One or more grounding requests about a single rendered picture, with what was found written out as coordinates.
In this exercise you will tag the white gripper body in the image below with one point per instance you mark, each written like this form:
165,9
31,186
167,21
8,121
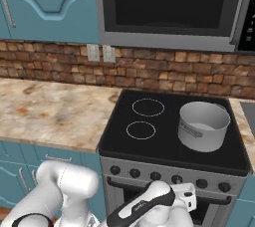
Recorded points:
179,219

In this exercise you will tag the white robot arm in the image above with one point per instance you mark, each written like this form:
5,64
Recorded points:
73,181

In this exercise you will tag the black stove knob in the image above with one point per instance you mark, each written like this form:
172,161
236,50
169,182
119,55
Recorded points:
134,173
201,183
176,179
224,187
155,176
115,170

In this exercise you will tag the black and steel stove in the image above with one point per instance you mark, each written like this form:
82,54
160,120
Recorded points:
166,138

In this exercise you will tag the steel oven door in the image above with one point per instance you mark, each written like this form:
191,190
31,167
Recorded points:
209,212

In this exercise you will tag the teal base cupboard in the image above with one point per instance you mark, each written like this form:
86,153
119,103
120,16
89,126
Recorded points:
244,204

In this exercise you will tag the silver cooking pot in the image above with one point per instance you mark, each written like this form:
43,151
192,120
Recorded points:
205,131

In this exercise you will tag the teal narrow cupboard panel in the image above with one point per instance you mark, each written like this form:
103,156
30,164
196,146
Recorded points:
96,168

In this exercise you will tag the grey sink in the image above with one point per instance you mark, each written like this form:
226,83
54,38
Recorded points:
249,113

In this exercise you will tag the teal base cupboard door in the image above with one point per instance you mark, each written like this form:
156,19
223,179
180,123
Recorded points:
33,187
10,184

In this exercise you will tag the teal drawer front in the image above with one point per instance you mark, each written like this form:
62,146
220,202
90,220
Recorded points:
40,153
13,151

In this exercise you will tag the steel microwave oven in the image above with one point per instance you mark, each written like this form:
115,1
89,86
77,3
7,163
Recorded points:
166,2

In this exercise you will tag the grey wall socket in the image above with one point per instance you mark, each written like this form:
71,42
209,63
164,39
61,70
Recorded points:
109,53
93,52

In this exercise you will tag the teal wall cupboard door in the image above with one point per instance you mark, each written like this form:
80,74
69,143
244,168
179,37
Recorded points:
53,2
2,22

